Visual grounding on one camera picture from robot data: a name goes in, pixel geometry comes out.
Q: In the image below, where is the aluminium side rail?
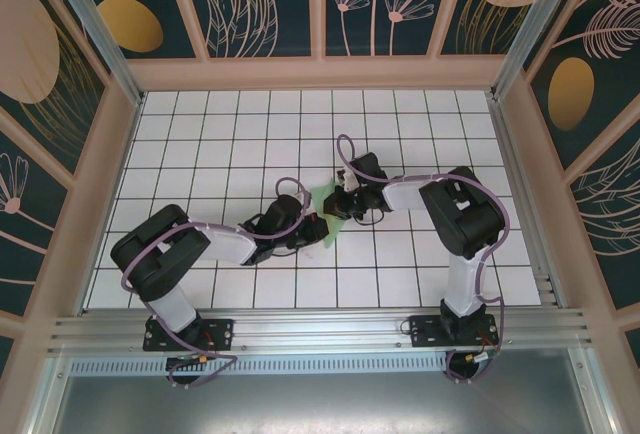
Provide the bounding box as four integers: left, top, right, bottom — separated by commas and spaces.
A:
487, 96, 566, 311

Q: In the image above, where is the aluminium frame post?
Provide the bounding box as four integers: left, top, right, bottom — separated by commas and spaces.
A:
491, 0, 586, 100
42, 0, 146, 106

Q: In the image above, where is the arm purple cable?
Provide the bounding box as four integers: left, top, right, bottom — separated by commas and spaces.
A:
337, 133, 511, 385
122, 176, 309, 390

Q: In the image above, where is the green paper sheet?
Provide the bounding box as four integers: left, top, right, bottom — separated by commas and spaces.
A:
308, 181, 351, 250

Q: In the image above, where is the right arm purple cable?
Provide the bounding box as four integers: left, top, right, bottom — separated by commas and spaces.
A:
337, 133, 511, 385

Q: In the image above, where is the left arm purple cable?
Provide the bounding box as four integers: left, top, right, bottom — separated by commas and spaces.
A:
122, 176, 309, 390

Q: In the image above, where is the slotted grey cable duct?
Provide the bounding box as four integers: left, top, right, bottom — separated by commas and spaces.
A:
69, 357, 454, 376

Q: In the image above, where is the grey metal sheet panel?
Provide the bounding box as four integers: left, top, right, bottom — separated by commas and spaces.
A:
29, 346, 614, 434

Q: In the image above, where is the right gripper thin black cable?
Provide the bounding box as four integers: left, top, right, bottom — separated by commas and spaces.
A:
352, 208, 385, 226

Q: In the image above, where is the long aluminium mounting rail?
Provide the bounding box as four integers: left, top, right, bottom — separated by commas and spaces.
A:
47, 307, 597, 355

